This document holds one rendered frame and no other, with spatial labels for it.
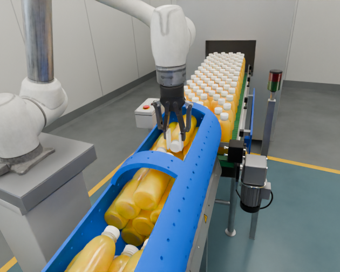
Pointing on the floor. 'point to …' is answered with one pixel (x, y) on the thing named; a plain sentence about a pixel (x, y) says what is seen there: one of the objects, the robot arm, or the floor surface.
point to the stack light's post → (264, 154)
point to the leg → (204, 257)
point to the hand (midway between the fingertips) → (175, 140)
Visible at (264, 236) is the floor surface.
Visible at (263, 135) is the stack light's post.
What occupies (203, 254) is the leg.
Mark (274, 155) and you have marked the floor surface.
